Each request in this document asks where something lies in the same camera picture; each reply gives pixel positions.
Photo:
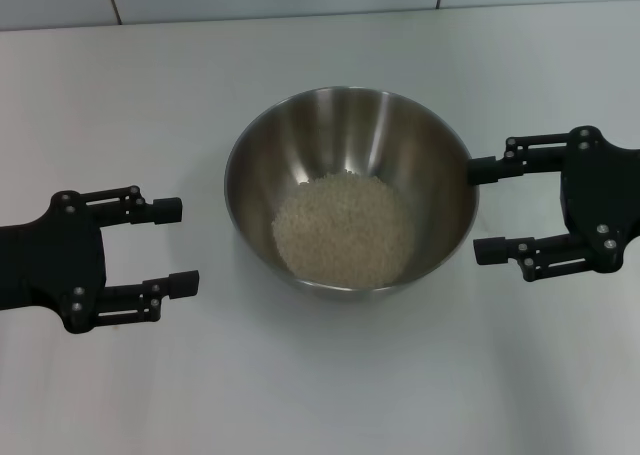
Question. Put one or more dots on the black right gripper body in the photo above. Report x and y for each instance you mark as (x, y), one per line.
(600, 200)

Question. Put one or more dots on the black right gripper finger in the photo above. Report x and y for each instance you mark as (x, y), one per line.
(492, 251)
(482, 171)

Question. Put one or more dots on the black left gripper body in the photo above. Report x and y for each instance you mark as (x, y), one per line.
(55, 260)

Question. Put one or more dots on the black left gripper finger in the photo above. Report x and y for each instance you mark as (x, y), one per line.
(167, 210)
(185, 284)

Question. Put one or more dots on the stainless steel mixing bowl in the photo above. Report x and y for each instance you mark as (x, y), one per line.
(350, 140)

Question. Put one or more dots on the clear plastic cup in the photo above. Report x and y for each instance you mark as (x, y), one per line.
(345, 230)

